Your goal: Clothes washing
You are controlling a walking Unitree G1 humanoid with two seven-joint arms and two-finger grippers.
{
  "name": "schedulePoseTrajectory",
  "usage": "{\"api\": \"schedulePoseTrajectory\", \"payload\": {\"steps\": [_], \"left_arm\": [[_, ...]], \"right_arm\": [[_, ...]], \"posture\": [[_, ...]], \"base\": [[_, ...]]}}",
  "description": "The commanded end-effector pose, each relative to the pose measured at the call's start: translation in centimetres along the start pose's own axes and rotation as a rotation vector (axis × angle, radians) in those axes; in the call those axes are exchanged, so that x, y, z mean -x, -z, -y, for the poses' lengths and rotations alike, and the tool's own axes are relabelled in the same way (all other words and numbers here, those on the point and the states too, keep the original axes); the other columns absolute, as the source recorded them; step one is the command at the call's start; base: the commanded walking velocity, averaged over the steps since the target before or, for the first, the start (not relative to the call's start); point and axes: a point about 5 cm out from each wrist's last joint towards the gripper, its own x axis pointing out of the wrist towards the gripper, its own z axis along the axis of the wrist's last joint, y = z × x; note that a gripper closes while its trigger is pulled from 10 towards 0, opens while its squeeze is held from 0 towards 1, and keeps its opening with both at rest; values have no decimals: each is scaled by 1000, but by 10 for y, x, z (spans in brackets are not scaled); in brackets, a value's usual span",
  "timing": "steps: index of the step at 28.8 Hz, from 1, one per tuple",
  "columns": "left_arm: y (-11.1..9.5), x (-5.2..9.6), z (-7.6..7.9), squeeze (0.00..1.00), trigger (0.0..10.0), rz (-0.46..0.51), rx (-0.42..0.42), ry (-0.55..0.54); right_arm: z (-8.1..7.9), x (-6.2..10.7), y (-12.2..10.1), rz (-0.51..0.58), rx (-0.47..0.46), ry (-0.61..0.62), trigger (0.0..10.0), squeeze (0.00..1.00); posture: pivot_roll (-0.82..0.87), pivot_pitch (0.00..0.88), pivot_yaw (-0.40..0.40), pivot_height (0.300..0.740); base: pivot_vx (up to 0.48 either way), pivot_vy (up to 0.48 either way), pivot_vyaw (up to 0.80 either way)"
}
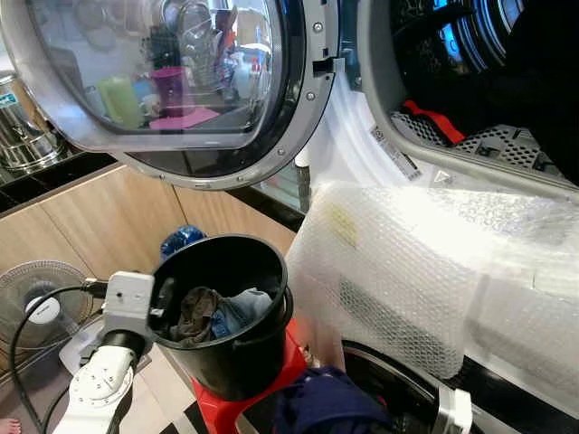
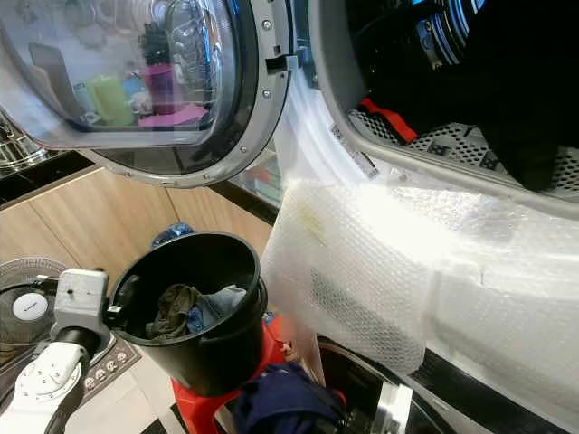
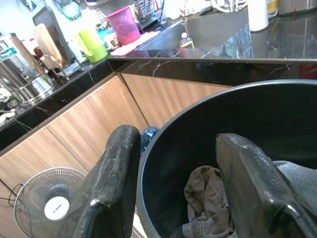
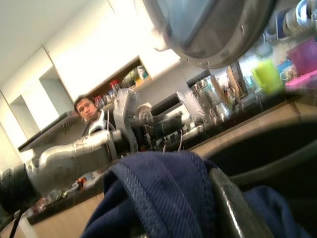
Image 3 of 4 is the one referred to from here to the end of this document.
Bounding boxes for green plastic pitcher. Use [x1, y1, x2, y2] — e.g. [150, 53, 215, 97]
[78, 29, 109, 63]

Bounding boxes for grey electric fan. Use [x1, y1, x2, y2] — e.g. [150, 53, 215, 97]
[13, 167, 88, 238]

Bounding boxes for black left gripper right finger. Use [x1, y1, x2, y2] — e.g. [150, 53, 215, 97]
[215, 133, 317, 238]

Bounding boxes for wooden kitchen cabinet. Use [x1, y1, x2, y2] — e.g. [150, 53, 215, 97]
[0, 73, 235, 238]

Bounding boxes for red capped sauce bottle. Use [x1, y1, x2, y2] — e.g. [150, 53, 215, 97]
[33, 46, 54, 75]

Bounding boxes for pink plastic container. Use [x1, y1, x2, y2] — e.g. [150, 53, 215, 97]
[106, 6, 141, 46]

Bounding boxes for black plastic bucket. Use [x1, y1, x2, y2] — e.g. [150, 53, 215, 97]
[135, 79, 317, 238]

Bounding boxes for brown garment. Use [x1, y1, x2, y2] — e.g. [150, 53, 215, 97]
[182, 165, 236, 238]

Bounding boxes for white paper towel roll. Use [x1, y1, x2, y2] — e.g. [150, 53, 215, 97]
[247, 0, 269, 32]

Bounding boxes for blue plastic bag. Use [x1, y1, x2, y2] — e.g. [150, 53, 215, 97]
[140, 126, 162, 158]

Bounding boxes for clear bottle with yellow liquid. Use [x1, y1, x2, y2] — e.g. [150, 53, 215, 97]
[179, 32, 194, 49]

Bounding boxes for white rag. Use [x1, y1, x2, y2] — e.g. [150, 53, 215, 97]
[0, 109, 16, 126]

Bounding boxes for steel kitchen sink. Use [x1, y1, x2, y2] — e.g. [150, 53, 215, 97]
[135, 8, 251, 52]

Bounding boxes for black tray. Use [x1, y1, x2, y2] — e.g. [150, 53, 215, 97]
[32, 5, 76, 64]

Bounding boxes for grey garment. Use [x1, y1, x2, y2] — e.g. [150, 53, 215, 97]
[272, 160, 317, 225]

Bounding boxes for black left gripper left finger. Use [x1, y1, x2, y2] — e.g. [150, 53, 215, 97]
[71, 124, 142, 238]

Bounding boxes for green colander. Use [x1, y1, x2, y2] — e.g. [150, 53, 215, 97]
[59, 0, 83, 22]

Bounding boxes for metal dish rack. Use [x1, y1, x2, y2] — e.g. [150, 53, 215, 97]
[135, 0, 165, 28]

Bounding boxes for stainless steel water urn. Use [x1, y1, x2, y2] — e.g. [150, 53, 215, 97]
[0, 33, 55, 105]

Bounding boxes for wooden cutting board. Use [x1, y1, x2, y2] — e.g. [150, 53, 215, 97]
[33, 23, 65, 69]

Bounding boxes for chrome faucet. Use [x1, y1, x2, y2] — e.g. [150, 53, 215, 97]
[212, 0, 248, 13]

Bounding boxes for white printed mug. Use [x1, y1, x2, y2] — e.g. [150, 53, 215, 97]
[103, 33, 121, 50]

